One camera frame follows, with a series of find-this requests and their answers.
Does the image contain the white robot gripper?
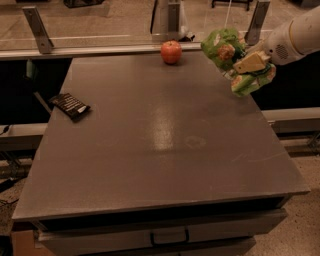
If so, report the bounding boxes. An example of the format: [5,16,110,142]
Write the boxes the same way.
[233,22,304,74]

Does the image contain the green rice chip bag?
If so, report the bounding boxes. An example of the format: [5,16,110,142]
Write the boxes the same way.
[201,28,276,97]

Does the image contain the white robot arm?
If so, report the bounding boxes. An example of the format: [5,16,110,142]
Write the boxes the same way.
[233,6,320,74]

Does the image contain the red apple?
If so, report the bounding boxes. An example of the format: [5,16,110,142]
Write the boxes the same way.
[160,40,182,64]

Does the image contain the black snack bar wrapper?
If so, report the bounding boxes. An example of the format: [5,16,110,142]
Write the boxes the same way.
[49,93,91,121]

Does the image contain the grey cabinet drawer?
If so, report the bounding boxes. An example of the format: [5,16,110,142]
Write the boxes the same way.
[39,209,287,256]

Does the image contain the right metal rail bracket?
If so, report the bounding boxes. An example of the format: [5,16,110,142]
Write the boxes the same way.
[245,0,270,46]

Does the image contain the metal rail bracket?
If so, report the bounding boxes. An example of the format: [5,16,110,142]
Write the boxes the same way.
[150,0,194,42]
[245,0,270,46]
[22,6,54,54]

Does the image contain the middle metal rail bracket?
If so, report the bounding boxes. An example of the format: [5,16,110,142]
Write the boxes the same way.
[150,0,194,42]

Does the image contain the black drawer handle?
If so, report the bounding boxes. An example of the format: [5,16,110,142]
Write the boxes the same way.
[150,228,190,247]

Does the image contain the left metal rail bracket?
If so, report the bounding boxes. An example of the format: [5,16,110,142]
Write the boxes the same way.
[22,6,54,54]

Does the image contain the horizontal metal rail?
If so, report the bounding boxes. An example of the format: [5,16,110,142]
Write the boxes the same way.
[0,41,204,62]

